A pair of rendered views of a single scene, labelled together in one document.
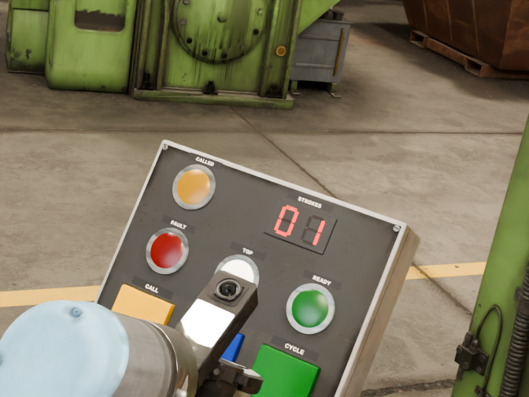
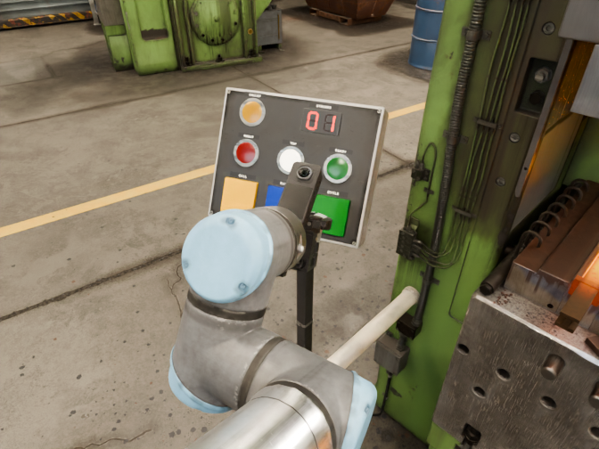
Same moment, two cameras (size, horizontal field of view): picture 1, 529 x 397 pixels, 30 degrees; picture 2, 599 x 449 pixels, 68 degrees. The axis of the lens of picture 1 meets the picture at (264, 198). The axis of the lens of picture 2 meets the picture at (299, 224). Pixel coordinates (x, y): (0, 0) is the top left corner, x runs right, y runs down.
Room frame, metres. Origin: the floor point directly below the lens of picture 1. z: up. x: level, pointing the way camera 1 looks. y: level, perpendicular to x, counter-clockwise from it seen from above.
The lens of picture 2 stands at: (0.25, 0.09, 1.52)
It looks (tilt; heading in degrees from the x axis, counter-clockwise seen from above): 36 degrees down; 354
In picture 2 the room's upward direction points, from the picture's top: straight up
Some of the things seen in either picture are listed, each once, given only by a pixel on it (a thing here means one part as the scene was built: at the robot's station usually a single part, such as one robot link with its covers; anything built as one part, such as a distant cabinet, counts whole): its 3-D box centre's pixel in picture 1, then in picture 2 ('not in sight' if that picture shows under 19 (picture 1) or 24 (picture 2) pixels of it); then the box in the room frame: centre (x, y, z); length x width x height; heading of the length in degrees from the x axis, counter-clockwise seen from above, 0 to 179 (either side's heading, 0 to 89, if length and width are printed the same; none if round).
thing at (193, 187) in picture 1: (194, 187); (252, 111); (1.13, 0.09, 1.16); 0.05 x 0.03 x 0.04; 39
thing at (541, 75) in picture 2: not in sight; (537, 87); (0.99, -0.43, 1.24); 0.03 x 0.03 x 0.07; 39
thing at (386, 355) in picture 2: not in sight; (391, 353); (1.09, -0.30, 0.36); 0.09 x 0.07 x 0.12; 39
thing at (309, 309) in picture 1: (310, 308); (337, 168); (1.01, -0.07, 1.09); 0.05 x 0.03 x 0.04; 39
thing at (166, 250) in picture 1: (167, 250); (246, 152); (1.10, 0.11, 1.09); 0.05 x 0.03 x 0.04; 39
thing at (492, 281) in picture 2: not in sight; (528, 242); (0.92, -0.48, 0.93); 0.40 x 0.03 x 0.03; 129
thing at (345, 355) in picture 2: not in sight; (361, 340); (0.95, -0.15, 0.62); 0.44 x 0.05 x 0.05; 129
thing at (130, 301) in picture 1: (138, 323); (240, 197); (1.06, 0.13, 1.01); 0.07 x 0.05 x 0.07; 64
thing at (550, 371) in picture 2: not in sight; (552, 367); (0.66, -0.40, 0.87); 0.04 x 0.03 x 0.03; 129
